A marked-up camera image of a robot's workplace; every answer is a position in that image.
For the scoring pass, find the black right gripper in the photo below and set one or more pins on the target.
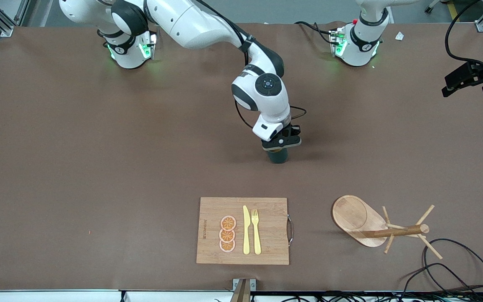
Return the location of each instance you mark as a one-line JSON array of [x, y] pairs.
[[294, 130]]

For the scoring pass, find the dark green cup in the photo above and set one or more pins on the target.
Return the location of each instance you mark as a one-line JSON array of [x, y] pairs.
[[278, 157]]

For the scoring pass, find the wooden cup rack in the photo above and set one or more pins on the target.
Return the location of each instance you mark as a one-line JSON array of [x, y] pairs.
[[359, 222]]

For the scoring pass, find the white paper scrap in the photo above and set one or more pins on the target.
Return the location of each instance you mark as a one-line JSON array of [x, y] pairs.
[[399, 36]]

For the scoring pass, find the wooden cutting board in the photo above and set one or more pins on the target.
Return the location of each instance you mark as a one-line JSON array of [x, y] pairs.
[[271, 235]]

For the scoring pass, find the orange slice toy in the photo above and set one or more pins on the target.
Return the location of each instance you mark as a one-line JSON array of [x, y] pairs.
[[227, 235], [227, 246], [228, 222]]

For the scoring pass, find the yellow plastic knife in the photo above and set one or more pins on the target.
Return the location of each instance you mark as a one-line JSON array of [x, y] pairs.
[[246, 235]]

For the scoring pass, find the yellow plastic fork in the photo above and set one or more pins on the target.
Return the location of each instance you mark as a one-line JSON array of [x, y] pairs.
[[257, 239]]

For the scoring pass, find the metal table bracket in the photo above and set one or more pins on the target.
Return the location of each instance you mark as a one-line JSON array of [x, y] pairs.
[[243, 289]]

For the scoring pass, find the white table edge rail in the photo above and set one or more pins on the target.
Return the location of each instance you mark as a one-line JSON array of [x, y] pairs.
[[57, 296]]

